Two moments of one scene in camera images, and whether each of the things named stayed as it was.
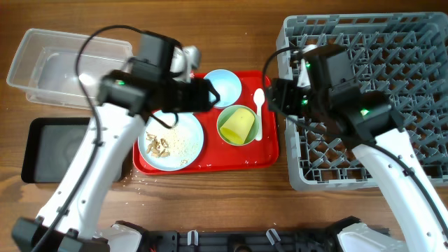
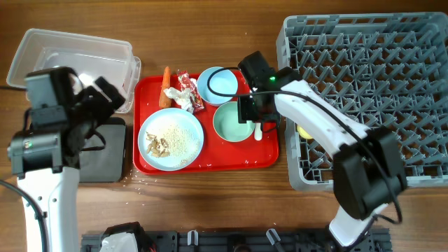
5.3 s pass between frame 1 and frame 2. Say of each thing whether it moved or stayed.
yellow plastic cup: moved
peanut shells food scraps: stayed
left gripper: moved
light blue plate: stayed
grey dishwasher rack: stayed
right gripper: moved
